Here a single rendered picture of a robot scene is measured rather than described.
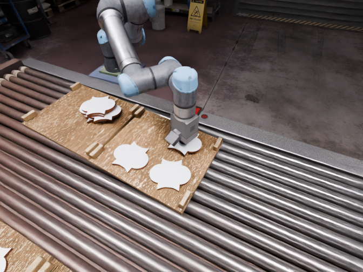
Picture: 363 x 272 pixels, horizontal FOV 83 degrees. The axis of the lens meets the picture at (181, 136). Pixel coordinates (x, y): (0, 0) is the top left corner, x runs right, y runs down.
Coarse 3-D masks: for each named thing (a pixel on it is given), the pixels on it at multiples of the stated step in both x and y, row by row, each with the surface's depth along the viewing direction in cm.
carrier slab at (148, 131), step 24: (144, 120) 93; (168, 120) 93; (120, 144) 84; (144, 144) 84; (168, 144) 84; (120, 168) 76; (144, 168) 76; (192, 168) 76; (144, 192) 69; (168, 192) 69; (192, 192) 69
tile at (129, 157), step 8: (120, 152) 79; (128, 152) 79; (136, 152) 79; (144, 152) 79; (120, 160) 77; (128, 160) 77; (136, 160) 77; (144, 160) 77; (128, 168) 74; (136, 168) 74
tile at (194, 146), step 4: (192, 140) 82; (196, 140) 82; (176, 144) 81; (180, 144) 81; (188, 144) 81; (192, 144) 81; (196, 144) 81; (200, 144) 81; (168, 148) 80; (172, 148) 80; (176, 148) 80; (180, 148) 79; (184, 148) 79; (188, 148) 79; (192, 148) 79; (196, 148) 79; (200, 148) 81; (180, 152) 79; (184, 152) 78; (188, 152) 80; (192, 152) 79; (196, 152) 80; (184, 156) 78
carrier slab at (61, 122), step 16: (64, 96) 105; (80, 96) 105; (96, 96) 105; (48, 112) 97; (64, 112) 97; (128, 112) 97; (32, 128) 90; (48, 128) 90; (64, 128) 90; (80, 128) 90; (96, 128) 90; (112, 128) 90; (64, 144) 84; (80, 144) 84
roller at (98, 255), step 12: (0, 192) 71; (12, 192) 72; (12, 204) 68; (24, 204) 68; (24, 216) 67; (36, 216) 65; (48, 216) 66; (48, 228) 63; (60, 228) 63; (60, 240) 62; (72, 240) 61; (84, 240) 61; (84, 252) 59; (96, 252) 58; (108, 252) 59; (108, 264) 57; (120, 264) 57
